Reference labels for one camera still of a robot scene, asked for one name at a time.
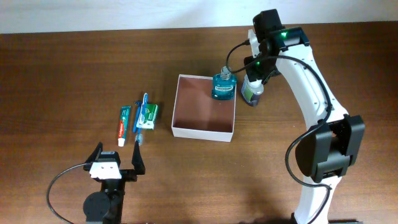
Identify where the clear foam soap pump bottle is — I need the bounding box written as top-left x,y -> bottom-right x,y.
241,75 -> 264,106

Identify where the green Colgate toothpaste tube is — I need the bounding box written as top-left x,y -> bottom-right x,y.
118,106 -> 131,147

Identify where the green Dettol soap bar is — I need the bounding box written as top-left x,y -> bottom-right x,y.
136,104 -> 159,129

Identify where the blue white toothbrush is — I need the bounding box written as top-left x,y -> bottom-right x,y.
135,93 -> 148,146

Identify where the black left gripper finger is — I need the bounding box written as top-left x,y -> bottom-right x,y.
85,142 -> 103,163
131,141 -> 146,175

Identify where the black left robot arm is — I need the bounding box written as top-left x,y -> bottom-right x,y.
83,140 -> 146,223

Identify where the pink box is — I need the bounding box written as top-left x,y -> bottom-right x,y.
171,74 -> 236,142

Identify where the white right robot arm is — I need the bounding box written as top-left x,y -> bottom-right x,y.
243,25 -> 365,223

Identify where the teal Listerine mouthwash bottle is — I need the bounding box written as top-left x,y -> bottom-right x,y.
211,66 -> 237,100

